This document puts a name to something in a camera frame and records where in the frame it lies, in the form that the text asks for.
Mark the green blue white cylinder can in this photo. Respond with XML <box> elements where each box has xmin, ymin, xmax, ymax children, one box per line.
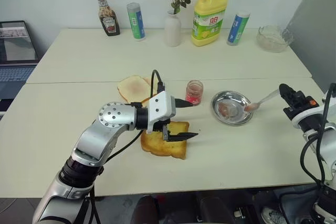
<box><xmin>226</xmin><ymin>11</ymin><xmax>251</xmax><ymax>47</ymax></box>
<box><xmin>126</xmin><ymin>2</ymin><xmax>147</xmax><ymax>42</ymax></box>

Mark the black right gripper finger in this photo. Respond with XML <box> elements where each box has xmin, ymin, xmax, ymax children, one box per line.
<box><xmin>284</xmin><ymin>84</ymin><xmax>303</xmax><ymax>104</ymax></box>
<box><xmin>279</xmin><ymin>83</ymin><xmax>292</xmax><ymax>107</ymax></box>

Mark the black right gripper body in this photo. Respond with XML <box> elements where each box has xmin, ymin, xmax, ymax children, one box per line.
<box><xmin>282</xmin><ymin>91</ymin><xmax>319</xmax><ymax>120</ymax></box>

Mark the yellow dish soap bottle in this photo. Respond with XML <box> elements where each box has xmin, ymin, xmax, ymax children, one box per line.
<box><xmin>191</xmin><ymin>0</ymin><xmax>229</xmax><ymax>47</ymax></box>

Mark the dark rounded shape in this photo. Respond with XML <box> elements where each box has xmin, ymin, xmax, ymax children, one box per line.
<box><xmin>196</xmin><ymin>191</ymin><xmax>237</xmax><ymax>224</ymax></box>
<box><xmin>135</xmin><ymin>194</ymin><xmax>161</xmax><ymax>224</ymax></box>

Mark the white ceramic vase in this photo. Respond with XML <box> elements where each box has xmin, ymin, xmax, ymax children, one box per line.
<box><xmin>164</xmin><ymin>9</ymin><xmax>183</xmax><ymax>47</ymax></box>

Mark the glass jam jar red label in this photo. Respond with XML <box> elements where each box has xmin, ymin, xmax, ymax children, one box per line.
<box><xmin>185</xmin><ymin>79</ymin><xmax>205</xmax><ymax>107</ymax></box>

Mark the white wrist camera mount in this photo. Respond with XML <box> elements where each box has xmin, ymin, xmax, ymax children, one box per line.
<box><xmin>146</xmin><ymin>90</ymin><xmax>176</xmax><ymax>134</ymax></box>
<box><xmin>290</xmin><ymin>102</ymin><xmax>330</xmax><ymax>131</ymax></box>

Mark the grey white sneaker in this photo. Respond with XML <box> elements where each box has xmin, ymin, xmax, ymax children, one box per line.
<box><xmin>261</xmin><ymin>206</ymin><xmax>286</xmax><ymax>224</ymax></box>

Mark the translucent plastic spoon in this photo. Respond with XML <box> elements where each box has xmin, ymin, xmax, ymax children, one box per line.
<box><xmin>244</xmin><ymin>89</ymin><xmax>282</xmax><ymax>112</ymax></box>

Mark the clear glass bowl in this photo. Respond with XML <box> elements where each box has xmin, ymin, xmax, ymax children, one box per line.
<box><xmin>256</xmin><ymin>25</ymin><xmax>289</xmax><ymax>53</ymax></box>

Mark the round stainless steel plate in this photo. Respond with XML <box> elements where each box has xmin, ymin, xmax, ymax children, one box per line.
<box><xmin>210</xmin><ymin>90</ymin><xmax>254</xmax><ymax>125</ymax></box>

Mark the toasted brown bread slice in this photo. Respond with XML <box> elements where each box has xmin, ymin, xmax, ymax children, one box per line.
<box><xmin>140</xmin><ymin>121</ymin><xmax>191</xmax><ymax>161</ymax></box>

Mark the brown ketchup squeeze bottle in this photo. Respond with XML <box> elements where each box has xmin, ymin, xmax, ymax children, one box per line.
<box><xmin>94</xmin><ymin>0</ymin><xmax>121</xmax><ymax>37</ymax></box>

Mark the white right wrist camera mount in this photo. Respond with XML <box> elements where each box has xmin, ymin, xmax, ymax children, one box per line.
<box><xmin>290</xmin><ymin>102</ymin><xmax>330</xmax><ymax>131</ymax></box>

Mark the white bread slice orange crust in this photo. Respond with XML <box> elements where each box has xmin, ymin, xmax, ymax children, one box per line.
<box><xmin>141</xmin><ymin>77</ymin><xmax>159</xmax><ymax>104</ymax></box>
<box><xmin>117</xmin><ymin>75</ymin><xmax>152</xmax><ymax>102</ymax></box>

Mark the grey open laptop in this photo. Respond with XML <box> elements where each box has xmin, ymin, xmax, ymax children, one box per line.
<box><xmin>0</xmin><ymin>20</ymin><xmax>40</xmax><ymax>114</ymax></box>

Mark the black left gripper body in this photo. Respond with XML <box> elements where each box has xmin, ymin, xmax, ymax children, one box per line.
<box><xmin>152</xmin><ymin>118</ymin><xmax>173</xmax><ymax>141</ymax></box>

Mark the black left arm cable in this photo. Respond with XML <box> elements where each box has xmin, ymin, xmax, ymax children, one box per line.
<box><xmin>83</xmin><ymin>69</ymin><xmax>166</xmax><ymax>224</ymax></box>

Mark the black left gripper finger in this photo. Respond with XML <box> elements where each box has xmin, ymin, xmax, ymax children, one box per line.
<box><xmin>174</xmin><ymin>98</ymin><xmax>194</xmax><ymax>109</ymax></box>
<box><xmin>166</xmin><ymin>132</ymin><xmax>200</xmax><ymax>143</ymax></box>

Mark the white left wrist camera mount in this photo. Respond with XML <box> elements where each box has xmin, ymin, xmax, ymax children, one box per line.
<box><xmin>146</xmin><ymin>90</ymin><xmax>176</xmax><ymax>134</ymax></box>

